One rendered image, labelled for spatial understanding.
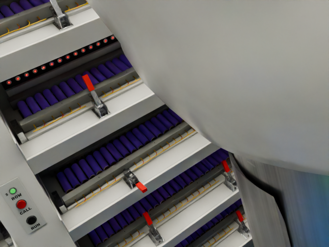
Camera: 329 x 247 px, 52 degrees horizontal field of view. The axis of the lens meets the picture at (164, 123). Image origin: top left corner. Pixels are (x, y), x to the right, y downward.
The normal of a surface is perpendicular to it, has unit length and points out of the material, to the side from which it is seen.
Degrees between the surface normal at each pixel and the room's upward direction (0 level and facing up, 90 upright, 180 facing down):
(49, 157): 111
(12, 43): 21
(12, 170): 90
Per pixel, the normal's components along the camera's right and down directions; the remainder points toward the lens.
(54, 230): 0.49, 0.25
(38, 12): 0.57, 0.53
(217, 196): -0.11, -0.71
